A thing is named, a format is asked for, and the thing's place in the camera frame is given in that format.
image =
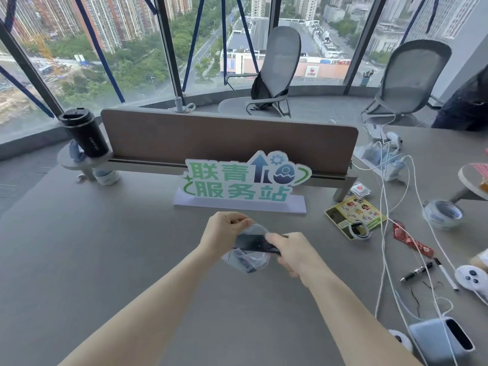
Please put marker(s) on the person's right hand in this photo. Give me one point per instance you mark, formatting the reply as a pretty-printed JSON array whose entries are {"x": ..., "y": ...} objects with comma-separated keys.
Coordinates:
[{"x": 299, "y": 257}]

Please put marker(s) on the person's left hand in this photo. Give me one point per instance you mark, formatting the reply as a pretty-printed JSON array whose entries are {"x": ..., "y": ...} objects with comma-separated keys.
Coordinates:
[{"x": 219, "y": 232}]

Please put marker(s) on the person's right thumb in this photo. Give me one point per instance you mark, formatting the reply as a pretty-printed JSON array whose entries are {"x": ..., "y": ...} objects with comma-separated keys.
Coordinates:
[{"x": 273, "y": 240}]

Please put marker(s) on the person's left fingers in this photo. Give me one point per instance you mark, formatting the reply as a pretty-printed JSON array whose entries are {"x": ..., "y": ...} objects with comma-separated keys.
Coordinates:
[{"x": 240, "y": 218}]

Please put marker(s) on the black device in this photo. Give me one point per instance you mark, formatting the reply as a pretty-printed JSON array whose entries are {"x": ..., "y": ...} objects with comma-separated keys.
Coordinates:
[{"x": 253, "y": 244}]

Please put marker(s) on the clear plastic bag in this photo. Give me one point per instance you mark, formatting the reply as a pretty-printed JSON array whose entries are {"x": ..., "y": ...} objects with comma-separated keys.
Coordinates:
[{"x": 251, "y": 261}]

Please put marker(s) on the person's left forearm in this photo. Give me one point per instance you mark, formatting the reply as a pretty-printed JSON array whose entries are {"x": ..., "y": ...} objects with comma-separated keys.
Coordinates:
[{"x": 152, "y": 312}]

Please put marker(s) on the person's right forearm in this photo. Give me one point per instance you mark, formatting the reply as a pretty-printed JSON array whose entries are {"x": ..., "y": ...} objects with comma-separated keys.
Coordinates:
[{"x": 350, "y": 323}]

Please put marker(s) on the green and white standing sign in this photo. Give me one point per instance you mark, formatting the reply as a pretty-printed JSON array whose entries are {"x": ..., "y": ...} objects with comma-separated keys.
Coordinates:
[{"x": 244, "y": 179}]

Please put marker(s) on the brown desk divider panel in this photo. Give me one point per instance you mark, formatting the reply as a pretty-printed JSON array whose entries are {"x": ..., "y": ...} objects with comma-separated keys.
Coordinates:
[{"x": 228, "y": 142}]

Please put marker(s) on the small white tape roll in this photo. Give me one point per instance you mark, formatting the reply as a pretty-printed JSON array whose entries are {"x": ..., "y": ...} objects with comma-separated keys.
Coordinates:
[{"x": 353, "y": 232}]

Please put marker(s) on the colourful sticker sheet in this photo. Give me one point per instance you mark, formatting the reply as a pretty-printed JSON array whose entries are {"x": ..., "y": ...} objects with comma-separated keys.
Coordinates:
[{"x": 352, "y": 211}]

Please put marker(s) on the small white packet red label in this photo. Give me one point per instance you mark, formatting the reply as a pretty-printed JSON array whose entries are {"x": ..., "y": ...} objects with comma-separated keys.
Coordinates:
[{"x": 360, "y": 189}]

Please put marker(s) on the black bag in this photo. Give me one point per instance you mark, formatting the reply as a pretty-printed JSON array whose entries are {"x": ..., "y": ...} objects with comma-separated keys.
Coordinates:
[{"x": 263, "y": 89}]

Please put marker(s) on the white power strip with plugs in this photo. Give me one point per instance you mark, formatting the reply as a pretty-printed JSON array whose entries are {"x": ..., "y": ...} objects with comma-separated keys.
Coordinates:
[{"x": 381, "y": 160}]

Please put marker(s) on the red snack packet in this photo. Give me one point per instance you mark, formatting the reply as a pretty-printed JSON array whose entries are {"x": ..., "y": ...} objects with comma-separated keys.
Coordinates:
[{"x": 410, "y": 240}]

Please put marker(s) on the black pen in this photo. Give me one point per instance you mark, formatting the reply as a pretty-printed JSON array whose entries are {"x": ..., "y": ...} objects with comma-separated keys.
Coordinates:
[{"x": 417, "y": 271}]

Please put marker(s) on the black thread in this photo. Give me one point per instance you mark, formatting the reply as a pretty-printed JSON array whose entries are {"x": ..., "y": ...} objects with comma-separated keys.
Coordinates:
[{"x": 416, "y": 301}]

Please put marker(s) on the white handheld device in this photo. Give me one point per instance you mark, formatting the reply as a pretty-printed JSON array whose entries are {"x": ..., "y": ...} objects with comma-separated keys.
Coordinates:
[{"x": 394, "y": 139}]

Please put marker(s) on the large clear tape roll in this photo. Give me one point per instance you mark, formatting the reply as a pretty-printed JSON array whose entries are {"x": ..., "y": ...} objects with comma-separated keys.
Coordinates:
[{"x": 432, "y": 219}]

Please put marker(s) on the white round gadget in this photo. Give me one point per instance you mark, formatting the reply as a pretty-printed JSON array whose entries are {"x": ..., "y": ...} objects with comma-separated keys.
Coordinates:
[{"x": 403, "y": 341}]

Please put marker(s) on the grey mesh office chair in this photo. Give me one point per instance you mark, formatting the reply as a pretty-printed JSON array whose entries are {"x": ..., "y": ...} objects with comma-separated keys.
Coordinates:
[
  {"x": 280, "y": 59},
  {"x": 415, "y": 78}
]

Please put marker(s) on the white marker black cap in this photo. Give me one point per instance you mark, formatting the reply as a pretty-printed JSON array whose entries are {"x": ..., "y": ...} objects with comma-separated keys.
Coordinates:
[{"x": 446, "y": 274}]

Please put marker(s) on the light blue clip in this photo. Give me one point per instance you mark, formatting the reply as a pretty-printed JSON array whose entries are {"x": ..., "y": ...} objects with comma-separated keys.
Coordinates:
[{"x": 77, "y": 152}]

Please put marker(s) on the black travel tumbler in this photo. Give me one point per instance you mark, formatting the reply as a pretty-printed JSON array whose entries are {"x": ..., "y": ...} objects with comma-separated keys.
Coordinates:
[{"x": 85, "y": 133}]

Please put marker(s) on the round grey clamp-on cup tray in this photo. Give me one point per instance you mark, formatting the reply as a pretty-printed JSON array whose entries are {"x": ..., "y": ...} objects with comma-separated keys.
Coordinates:
[{"x": 70, "y": 163}]

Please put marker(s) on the small potted plant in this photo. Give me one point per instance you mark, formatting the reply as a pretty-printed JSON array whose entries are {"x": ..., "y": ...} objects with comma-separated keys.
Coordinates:
[{"x": 368, "y": 76}]

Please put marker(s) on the white game controller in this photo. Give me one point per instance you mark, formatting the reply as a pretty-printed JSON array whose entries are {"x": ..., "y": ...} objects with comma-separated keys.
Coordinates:
[{"x": 471, "y": 278}]

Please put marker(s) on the grey clamp post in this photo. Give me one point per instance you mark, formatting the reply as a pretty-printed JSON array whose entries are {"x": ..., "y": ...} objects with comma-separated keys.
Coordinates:
[{"x": 178, "y": 104}]

